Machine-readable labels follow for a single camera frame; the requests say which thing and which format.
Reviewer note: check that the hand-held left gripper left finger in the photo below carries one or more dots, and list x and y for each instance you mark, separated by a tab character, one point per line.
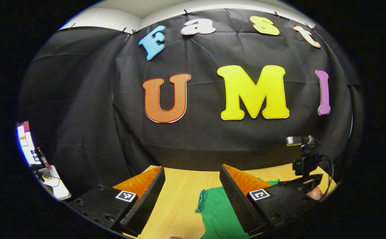
146	202

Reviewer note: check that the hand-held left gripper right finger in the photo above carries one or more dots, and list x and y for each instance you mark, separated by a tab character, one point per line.
234	199

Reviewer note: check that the green T-shirt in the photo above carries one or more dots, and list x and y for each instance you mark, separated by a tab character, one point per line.
216	212

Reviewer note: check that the black backdrop cloth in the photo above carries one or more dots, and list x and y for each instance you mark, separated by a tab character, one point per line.
206	132

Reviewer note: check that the small round object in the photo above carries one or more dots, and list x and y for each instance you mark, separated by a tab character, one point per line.
47	176

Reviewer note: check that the computer monitor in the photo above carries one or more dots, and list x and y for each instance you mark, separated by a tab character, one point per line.
25	142

